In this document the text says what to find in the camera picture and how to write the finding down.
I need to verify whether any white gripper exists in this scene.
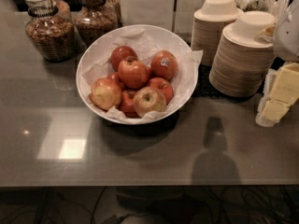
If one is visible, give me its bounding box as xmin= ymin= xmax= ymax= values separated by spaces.
xmin=254 ymin=0 xmax=299 ymax=123

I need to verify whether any red apple with sticker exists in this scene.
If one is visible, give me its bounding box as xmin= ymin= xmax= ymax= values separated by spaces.
xmin=150 ymin=50 xmax=178 ymax=80

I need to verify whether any yellow-red apple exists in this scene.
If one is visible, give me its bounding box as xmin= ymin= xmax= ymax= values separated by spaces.
xmin=89 ymin=77 xmax=122 ymax=111
xmin=133 ymin=87 xmax=166 ymax=118

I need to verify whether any dark red apple bottom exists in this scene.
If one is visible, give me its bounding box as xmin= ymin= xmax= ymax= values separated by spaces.
xmin=119 ymin=90 xmax=138 ymax=118

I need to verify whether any small red apple left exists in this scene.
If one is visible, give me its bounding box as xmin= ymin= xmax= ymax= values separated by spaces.
xmin=107 ymin=72 xmax=125 ymax=91

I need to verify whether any yellow-red apple front left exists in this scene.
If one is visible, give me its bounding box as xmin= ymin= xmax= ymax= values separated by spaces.
xmin=89 ymin=77 xmax=122 ymax=111

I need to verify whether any white bowl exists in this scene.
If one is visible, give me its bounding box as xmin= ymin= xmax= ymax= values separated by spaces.
xmin=76 ymin=24 xmax=199 ymax=125

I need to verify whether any front stack of paper bowls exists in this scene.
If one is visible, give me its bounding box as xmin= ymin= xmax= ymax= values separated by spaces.
xmin=209 ymin=11 xmax=276 ymax=98

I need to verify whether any stack of paper bowls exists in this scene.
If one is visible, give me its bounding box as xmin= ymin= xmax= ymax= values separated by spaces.
xmin=191 ymin=0 xmax=243 ymax=66
xmin=209 ymin=11 xmax=276 ymax=98

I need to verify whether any rear stack of paper bowls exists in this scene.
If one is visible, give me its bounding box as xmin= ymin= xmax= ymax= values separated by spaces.
xmin=191 ymin=0 xmax=243 ymax=66

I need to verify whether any white napkin holder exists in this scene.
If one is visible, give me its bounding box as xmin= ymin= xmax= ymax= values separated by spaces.
xmin=121 ymin=0 xmax=174 ymax=31

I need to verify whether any glass jar of granola right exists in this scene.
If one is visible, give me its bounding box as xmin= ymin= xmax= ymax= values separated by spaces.
xmin=74 ymin=0 xmax=118 ymax=47

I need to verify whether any glass jar of granola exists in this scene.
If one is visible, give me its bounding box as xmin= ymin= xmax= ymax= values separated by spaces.
xmin=74 ymin=0 xmax=118 ymax=47
xmin=24 ymin=0 xmax=75 ymax=62

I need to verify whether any glass jar of granola left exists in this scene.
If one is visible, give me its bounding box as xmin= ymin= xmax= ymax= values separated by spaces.
xmin=24 ymin=0 xmax=75 ymax=62

